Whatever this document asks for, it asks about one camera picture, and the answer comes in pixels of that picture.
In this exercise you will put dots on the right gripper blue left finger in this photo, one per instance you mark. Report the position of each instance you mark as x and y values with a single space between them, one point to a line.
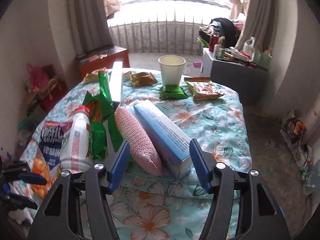
59 215

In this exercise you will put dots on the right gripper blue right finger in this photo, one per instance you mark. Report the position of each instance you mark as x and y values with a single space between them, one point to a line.
260 216

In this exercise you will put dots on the pink blue snack bag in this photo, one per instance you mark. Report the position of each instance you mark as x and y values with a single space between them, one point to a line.
47 159

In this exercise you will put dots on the white AD milk bottle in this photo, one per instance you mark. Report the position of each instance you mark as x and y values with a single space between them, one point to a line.
75 154

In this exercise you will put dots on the pink mesh sponge roll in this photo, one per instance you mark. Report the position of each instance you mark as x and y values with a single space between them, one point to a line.
142 149

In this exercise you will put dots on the blue white carton box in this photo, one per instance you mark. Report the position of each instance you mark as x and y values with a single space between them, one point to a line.
170 142

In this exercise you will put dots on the green snack bag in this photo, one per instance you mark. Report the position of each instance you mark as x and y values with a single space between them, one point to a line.
105 137

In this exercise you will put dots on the white power strip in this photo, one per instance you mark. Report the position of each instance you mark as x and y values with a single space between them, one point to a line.
293 131

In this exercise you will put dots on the grey side cabinet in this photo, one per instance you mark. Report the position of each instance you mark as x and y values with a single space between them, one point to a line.
248 82

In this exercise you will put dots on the orange snack wrapper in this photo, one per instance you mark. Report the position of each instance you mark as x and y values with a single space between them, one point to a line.
202 88

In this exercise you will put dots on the red wooden nightstand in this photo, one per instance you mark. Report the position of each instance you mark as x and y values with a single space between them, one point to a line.
103 57

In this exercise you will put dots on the small green snack packet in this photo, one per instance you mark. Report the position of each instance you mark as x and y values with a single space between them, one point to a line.
172 92

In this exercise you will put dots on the green plastic basket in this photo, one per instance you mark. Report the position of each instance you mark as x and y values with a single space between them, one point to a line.
261 59

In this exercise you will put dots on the gold snack wrapper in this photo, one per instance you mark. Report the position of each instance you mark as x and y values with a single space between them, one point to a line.
143 79

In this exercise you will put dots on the white paper cup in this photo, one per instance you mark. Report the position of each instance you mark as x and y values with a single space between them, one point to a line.
171 69

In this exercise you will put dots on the red thermos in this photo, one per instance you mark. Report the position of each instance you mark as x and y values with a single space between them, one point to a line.
212 42

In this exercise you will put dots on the black bag on cabinet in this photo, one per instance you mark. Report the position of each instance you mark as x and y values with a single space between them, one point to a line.
224 27

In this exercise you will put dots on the beige curtain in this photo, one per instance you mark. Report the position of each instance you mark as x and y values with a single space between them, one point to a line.
260 23

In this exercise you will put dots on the balcony railing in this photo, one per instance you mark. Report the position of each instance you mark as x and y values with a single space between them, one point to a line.
169 26

